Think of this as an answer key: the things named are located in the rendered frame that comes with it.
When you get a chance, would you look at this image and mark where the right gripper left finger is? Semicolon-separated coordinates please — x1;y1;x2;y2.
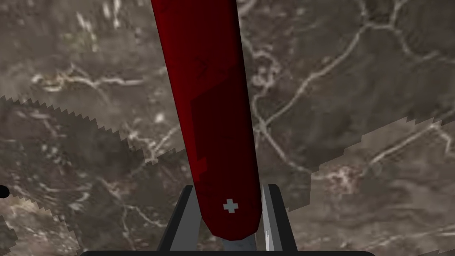
156;185;206;252

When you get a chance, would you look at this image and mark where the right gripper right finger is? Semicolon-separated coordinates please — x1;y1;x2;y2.
260;184;298;252

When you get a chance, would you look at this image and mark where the red pocket knife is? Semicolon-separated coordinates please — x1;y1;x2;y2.
151;0;263;242

